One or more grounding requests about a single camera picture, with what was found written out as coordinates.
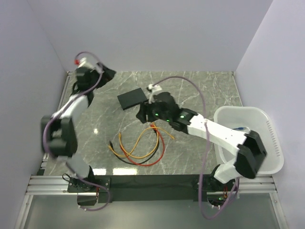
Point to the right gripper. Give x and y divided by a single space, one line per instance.
145 109

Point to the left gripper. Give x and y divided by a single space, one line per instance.
107 75

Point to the black network switch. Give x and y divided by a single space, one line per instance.
132 98

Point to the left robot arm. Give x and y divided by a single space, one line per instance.
58 135

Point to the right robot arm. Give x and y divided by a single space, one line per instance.
247 148

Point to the white plastic bin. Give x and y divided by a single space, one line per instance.
245 119

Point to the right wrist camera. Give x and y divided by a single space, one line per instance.
153 89

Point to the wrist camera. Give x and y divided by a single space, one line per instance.
153 89
83 63

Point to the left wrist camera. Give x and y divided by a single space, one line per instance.
83 63

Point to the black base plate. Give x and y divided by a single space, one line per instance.
138 188

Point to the aluminium rail frame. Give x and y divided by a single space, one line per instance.
52 207

